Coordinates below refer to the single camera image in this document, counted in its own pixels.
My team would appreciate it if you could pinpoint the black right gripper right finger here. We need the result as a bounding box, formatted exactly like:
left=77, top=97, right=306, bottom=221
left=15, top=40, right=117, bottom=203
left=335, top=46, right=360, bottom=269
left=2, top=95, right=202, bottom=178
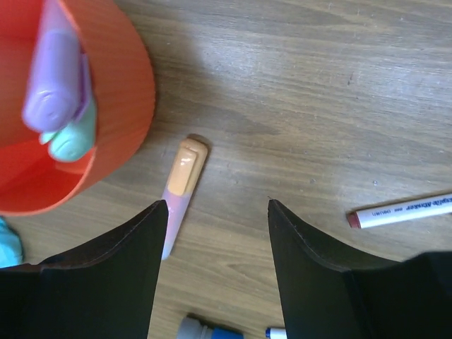
left=268, top=199, right=451, bottom=338

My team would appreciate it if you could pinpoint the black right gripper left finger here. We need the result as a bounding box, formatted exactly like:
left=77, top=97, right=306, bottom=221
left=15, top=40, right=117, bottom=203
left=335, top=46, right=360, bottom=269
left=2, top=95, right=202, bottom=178
left=1, top=201, right=168, bottom=338

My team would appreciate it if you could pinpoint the orange round desk organizer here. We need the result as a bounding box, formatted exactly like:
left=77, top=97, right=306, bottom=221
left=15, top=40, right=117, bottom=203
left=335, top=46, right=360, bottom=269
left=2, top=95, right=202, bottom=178
left=1, top=1, right=155, bottom=216

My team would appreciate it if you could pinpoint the orange pink highlighter pen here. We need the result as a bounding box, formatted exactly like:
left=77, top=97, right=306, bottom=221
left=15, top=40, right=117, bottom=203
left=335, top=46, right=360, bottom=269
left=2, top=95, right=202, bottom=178
left=162, top=138, right=208, bottom=261

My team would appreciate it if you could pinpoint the green blue highlighter pen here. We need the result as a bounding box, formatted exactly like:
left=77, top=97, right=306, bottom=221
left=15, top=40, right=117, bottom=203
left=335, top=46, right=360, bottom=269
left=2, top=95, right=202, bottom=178
left=39, top=98, right=97, bottom=162

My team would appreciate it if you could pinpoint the purple highlighter pen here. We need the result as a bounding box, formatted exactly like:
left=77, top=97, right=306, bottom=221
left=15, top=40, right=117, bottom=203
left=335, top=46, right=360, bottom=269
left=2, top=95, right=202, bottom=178
left=22, top=1, right=88, bottom=133

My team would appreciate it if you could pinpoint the grey blue cylinder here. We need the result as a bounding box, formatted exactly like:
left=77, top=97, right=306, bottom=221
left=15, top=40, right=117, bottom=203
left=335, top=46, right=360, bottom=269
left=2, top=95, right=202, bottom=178
left=176, top=317, right=244, bottom=339

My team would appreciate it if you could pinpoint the brown cap white marker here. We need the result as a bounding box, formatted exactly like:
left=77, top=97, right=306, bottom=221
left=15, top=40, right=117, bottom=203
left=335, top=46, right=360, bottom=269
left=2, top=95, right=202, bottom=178
left=347, top=194, right=452, bottom=229

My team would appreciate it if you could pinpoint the teal folded cloth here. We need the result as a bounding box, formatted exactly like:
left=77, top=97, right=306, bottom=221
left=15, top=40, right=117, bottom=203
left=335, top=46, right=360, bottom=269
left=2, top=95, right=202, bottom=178
left=0, top=218, right=23, bottom=268

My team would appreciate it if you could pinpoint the blue cap white marker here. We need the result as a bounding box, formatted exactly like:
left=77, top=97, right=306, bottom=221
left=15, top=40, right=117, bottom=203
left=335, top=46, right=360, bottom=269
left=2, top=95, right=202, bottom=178
left=265, top=327, right=287, bottom=339

